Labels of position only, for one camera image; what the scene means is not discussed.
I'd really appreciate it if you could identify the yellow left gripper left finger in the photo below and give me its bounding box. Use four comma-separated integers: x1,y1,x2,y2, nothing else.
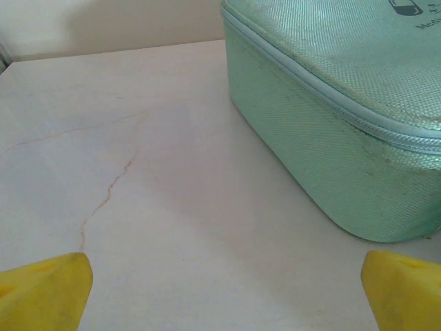
0,252,94,331

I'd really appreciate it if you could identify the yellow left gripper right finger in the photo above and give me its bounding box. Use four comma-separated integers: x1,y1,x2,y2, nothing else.
360,250,441,331

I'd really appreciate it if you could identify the mint green zippered case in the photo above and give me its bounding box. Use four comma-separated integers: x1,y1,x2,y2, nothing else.
219,0,441,244

